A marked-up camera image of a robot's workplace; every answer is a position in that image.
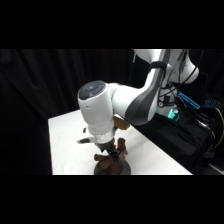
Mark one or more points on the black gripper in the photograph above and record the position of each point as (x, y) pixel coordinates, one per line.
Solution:
(105, 145)

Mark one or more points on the brown deer plush toy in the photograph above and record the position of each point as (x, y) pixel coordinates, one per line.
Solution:
(122, 146)

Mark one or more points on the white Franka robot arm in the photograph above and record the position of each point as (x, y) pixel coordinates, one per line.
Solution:
(96, 106)

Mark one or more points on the grey bowl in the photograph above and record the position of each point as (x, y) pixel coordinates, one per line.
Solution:
(125, 168)

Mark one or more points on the small green light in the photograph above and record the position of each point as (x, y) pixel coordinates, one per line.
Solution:
(173, 114)

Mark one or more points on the black robot stand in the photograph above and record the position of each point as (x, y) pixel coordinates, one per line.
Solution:
(186, 143)

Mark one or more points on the blue glowing strip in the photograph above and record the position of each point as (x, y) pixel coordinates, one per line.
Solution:
(189, 100)

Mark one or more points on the black curtain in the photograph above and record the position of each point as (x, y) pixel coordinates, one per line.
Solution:
(40, 83)

